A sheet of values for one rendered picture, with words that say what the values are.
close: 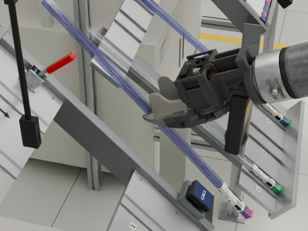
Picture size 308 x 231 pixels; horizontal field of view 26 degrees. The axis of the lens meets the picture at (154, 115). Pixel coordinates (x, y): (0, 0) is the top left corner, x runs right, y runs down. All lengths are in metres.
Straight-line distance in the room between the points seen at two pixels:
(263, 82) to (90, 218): 1.45
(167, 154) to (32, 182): 1.06
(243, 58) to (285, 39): 2.31
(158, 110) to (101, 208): 1.32
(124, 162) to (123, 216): 0.12
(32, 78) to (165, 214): 0.35
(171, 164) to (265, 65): 0.60
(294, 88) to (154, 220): 0.40
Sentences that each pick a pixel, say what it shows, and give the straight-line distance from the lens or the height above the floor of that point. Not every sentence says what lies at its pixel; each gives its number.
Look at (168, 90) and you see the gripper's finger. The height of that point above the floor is 1.05.
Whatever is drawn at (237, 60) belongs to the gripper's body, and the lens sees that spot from 0.95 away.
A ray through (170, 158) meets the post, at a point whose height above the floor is 0.69.
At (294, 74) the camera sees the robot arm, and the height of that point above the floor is 1.17.
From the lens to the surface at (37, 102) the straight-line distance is 1.14.
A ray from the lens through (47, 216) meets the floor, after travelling 2.34.
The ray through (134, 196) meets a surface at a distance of 1.19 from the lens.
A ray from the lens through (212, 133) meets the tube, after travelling 1.30.
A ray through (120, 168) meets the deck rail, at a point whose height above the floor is 0.85.
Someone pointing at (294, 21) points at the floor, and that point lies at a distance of 3.41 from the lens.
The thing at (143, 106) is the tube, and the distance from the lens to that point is 1.07.
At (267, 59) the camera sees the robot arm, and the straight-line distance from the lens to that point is 0.95.
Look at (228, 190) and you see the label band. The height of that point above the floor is 0.88.
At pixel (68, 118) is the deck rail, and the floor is 0.94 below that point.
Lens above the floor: 1.68
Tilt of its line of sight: 38 degrees down
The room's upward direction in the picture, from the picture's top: straight up
